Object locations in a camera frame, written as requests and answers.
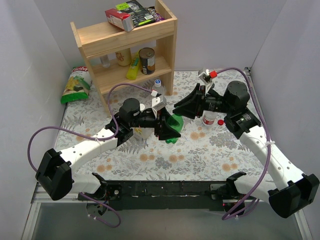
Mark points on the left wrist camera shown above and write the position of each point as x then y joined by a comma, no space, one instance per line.
158,102

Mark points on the tin can on shelf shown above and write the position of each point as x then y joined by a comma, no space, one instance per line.
147,60

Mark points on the red white carton box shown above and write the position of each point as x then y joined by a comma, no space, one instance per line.
120,19

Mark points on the black green box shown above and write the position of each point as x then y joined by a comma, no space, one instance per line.
140,15

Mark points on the clear bottle red label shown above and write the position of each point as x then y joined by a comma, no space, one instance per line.
209,117

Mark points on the green chips bag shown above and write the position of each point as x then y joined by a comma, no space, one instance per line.
78,85

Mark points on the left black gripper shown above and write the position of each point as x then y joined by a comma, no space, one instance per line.
159,125

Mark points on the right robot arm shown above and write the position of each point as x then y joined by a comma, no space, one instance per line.
290,189

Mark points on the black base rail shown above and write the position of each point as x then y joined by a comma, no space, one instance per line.
162,195

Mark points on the purple snack packet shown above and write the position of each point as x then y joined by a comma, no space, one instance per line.
155,14

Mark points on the yellow bottle on shelf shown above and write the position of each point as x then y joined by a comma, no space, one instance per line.
134,67

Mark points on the wooden two-tier shelf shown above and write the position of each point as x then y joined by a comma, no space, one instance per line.
103,38

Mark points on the clear bottle blue white cap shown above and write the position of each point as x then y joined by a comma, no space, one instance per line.
158,87

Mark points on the red bottle cap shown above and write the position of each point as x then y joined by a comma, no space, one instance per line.
220,122

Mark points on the small clear bottle on shelf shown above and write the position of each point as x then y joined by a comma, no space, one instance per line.
105,61

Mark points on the floral table mat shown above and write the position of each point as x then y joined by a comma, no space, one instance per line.
202,153

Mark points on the green plastic bottle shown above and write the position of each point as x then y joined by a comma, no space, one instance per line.
176,122

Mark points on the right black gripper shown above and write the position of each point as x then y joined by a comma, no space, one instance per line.
200,101

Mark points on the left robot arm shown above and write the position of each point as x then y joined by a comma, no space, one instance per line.
57,173

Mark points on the square clear bottle white cap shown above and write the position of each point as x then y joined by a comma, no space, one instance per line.
142,133

